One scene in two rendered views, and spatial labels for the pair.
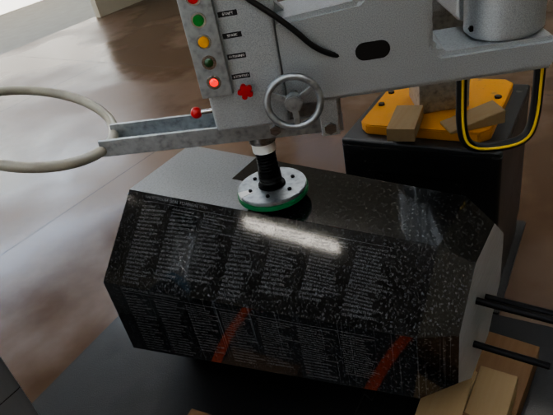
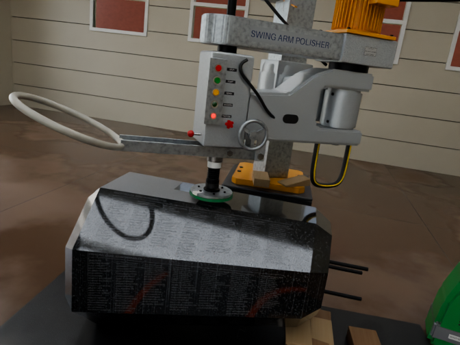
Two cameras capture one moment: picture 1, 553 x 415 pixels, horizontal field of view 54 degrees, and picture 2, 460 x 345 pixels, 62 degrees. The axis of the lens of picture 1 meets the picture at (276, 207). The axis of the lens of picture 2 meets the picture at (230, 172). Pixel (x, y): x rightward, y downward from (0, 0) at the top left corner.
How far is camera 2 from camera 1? 0.88 m
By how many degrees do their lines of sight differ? 32
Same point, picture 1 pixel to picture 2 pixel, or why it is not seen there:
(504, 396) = (328, 330)
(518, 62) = (347, 139)
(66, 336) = not seen: outside the picture
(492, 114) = (304, 179)
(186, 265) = (148, 236)
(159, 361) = (72, 334)
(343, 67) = (275, 124)
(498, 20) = (341, 118)
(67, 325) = not seen: outside the picture
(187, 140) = (178, 149)
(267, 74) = (239, 118)
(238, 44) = (230, 99)
